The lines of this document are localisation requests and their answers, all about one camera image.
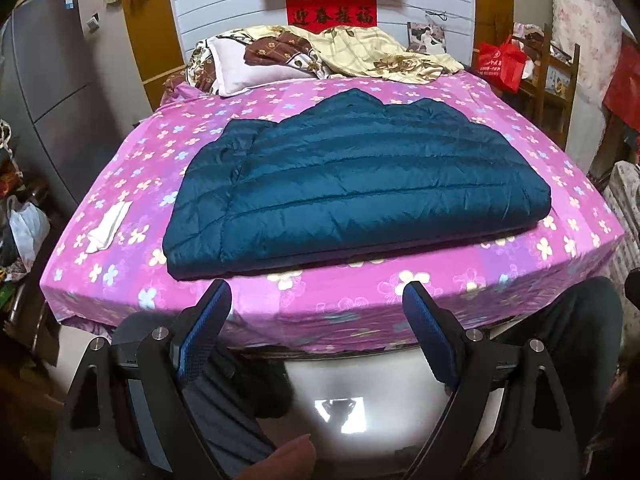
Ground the white folded tissue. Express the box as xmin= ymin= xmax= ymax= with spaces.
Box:
xmin=86 ymin=201 xmax=133 ymax=253

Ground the red cloth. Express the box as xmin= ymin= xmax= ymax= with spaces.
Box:
xmin=602 ymin=42 xmax=640 ymax=131

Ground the cream floral quilt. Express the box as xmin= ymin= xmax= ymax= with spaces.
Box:
xmin=187 ymin=25 xmax=466 ymax=96

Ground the person's right leg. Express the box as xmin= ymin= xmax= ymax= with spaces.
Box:
xmin=492 ymin=276 xmax=623 ymax=461

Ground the wall photo poster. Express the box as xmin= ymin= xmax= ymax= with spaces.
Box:
xmin=407 ymin=21 xmax=447 ymax=53

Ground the wooden chair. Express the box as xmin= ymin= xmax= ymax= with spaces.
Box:
xmin=515 ymin=22 xmax=581 ymax=151

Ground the person's leg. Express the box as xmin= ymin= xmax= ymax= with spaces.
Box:
xmin=492 ymin=276 xmax=623 ymax=461
xmin=180 ymin=345 xmax=297 ymax=480

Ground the person's left hand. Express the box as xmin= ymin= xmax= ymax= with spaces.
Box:
xmin=235 ymin=434 xmax=317 ymax=480

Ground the floral curtain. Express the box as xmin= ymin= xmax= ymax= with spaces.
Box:
xmin=550 ymin=0 xmax=626 ymax=171

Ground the red shopping bag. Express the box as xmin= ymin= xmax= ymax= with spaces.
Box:
xmin=472 ymin=35 xmax=527 ymax=93

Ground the white plastic bag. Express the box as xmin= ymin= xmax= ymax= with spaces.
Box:
xmin=9 ymin=195 xmax=51 ymax=266

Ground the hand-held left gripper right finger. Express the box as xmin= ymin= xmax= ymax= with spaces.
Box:
xmin=402 ymin=280 xmax=578 ymax=480

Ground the pink floral bedsheet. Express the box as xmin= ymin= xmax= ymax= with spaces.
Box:
xmin=40 ymin=70 xmax=626 ymax=353

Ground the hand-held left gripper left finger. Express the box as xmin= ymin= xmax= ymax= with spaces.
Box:
xmin=52 ymin=278 xmax=233 ymax=480

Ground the red wall banner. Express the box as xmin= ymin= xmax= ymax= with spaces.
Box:
xmin=286 ymin=0 xmax=377 ymax=27

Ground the white pillow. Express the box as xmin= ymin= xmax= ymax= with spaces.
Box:
xmin=207 ymin=36 xmax=321 ymax=97

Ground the person's left leg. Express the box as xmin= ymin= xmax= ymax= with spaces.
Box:
xmin=180 ymin=345 xmax=297 ymax=480

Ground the patterned white fabric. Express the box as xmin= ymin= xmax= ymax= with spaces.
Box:
xmin=602 ymin=160 xmax=640 ymax=261

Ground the grey refrigerator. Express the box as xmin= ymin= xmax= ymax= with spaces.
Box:
xmin=0 ymin=0 xmax=132 ymax=216

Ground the teal down jacket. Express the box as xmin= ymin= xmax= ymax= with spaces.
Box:
xmin=162 ymin=87 xmax=552 ymax=282

